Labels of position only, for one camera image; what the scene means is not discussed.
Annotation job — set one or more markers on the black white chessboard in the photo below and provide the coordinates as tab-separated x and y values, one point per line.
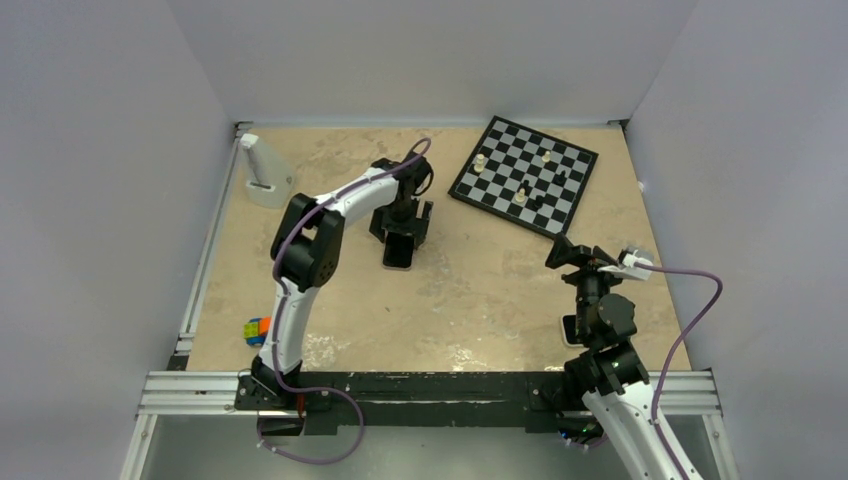
514	154

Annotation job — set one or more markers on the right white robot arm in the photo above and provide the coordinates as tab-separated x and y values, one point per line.
608	378

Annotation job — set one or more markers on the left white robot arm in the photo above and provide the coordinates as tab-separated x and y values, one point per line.
306	254

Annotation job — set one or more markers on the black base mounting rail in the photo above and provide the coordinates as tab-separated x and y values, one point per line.
425	399

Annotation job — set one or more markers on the white dispenser stand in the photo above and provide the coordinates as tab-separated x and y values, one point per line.
270	178

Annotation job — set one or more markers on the colourful toy car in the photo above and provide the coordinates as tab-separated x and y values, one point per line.
256	330

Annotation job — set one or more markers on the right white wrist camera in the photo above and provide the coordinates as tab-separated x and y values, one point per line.
630	265

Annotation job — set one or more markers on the phone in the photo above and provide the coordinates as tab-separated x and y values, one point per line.
569	331
398	251

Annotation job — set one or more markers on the white chess piece left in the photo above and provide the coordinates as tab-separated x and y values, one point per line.
479	163

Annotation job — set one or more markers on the black chess piece centre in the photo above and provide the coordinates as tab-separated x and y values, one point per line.
526	185

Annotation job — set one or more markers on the aluminium frame rail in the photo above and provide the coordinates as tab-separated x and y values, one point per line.
192	393

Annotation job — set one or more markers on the phone in white case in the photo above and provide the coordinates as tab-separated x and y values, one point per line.
569	331

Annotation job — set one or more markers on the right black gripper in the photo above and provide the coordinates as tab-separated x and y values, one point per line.
562	251

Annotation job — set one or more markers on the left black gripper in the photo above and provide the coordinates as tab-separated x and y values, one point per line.
382	223

